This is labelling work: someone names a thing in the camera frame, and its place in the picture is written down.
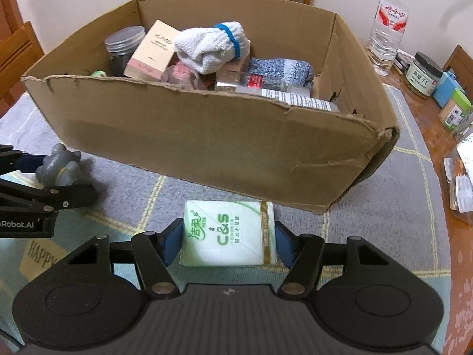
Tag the clear water bottle red label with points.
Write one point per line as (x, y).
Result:
(388, 26)

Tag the white sock thick blue band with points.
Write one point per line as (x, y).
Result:
(207, 48)

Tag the light blue small box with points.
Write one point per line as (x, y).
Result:
(445, 90)

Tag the black lid jar green label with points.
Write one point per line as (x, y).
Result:
(421, 79)

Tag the grey toy figure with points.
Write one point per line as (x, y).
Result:
(55, 166)

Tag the cardboard box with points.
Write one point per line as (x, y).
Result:
(221, 148)

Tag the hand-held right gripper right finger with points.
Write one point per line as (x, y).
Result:
(283, 247)

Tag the small bottle with gold contents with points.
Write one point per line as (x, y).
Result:
(255, 81)

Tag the blue grey sock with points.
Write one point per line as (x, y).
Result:
(281, 68)

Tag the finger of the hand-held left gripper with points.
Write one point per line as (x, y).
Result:
(26, 164)
(66, 196)

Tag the wooden door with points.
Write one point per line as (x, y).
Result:
(7, 14)

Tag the pink carton box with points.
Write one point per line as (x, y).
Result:
(151, 51)

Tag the jar with dark contents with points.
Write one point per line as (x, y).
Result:
(122, 51)

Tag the green lid small bottle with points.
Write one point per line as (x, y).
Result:
(454, 112)

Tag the blue checked towel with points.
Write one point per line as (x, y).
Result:
(388, 229)

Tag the banded small tissue pack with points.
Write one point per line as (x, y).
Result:
(98, 74)

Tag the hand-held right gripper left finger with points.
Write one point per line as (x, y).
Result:
(173, 244)

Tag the beige carton box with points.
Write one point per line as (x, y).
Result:
(236, 67)

